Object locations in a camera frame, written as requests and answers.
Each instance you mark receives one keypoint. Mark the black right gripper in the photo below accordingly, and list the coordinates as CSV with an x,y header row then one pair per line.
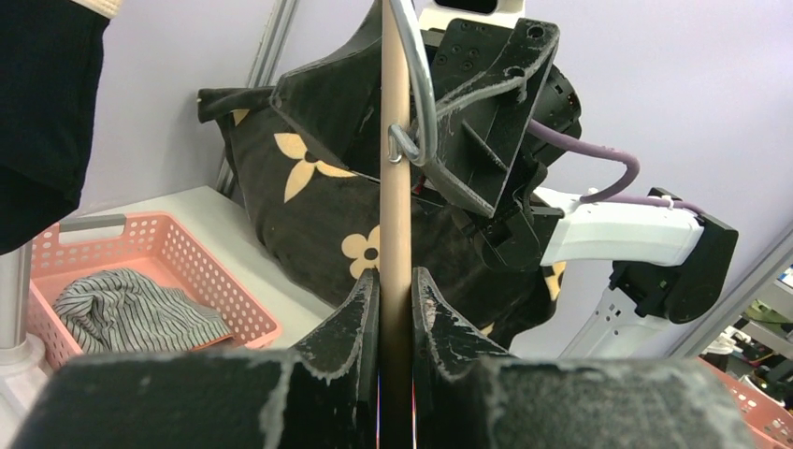
x,y
491,83

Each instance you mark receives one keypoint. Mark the pink plastic basket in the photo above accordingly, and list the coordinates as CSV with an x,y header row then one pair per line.
x,y
156,245

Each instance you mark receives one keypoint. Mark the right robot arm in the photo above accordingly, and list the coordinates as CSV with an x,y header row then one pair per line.
x,y
669,258

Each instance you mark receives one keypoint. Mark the black underwear beige waistband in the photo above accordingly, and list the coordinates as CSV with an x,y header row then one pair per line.
x,y
51,61

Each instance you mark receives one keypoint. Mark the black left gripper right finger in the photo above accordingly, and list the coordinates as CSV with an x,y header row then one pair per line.
x,y
471,393

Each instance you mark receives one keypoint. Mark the black floral blanket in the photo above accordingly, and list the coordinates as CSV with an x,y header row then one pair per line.
x,y
321,224

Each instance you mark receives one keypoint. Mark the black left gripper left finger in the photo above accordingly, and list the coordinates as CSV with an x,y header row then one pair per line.
x,y
319,393

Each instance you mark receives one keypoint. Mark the white clothes rack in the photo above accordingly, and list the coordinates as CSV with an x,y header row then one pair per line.
x,y
24,368

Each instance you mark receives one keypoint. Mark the grey striped underwear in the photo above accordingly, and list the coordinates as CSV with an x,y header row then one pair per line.
x,y
123,311

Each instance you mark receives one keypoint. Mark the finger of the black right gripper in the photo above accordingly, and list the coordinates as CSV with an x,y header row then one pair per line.
x,y
334,103

